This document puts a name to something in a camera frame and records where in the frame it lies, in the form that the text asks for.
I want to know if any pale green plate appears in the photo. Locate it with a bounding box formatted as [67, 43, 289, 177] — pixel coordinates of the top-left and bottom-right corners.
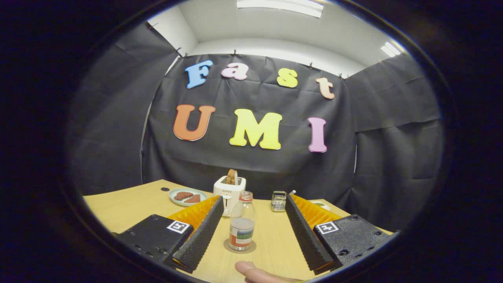
[169, 188, 208, 207]

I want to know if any white toaster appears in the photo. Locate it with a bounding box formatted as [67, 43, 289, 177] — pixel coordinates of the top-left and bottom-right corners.
[213, 176, 246, 217]

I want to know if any short ceiling light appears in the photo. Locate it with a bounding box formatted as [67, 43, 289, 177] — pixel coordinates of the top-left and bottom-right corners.
[380, 41, 401, 57]

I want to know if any round brown coaster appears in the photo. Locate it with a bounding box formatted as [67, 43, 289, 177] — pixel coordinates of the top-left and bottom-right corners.
[224, 239, 257, 254]

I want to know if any clear plastic juice bottle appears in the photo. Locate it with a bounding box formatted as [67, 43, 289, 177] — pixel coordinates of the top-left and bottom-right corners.
[228, 191, 256, 251]

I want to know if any small metal wire basket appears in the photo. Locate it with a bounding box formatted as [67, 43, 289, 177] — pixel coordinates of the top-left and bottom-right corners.
[271, 190, 292, 213]

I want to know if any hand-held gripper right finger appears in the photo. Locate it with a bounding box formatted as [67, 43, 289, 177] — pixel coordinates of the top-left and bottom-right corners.
[285, 193, 400, 276]

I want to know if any long ceiling light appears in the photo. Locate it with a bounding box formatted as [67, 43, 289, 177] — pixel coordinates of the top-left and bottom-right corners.
[237, 0, 323, 18]

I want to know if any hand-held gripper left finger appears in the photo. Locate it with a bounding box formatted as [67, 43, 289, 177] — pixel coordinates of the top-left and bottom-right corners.
[112, 195, 224, 274]

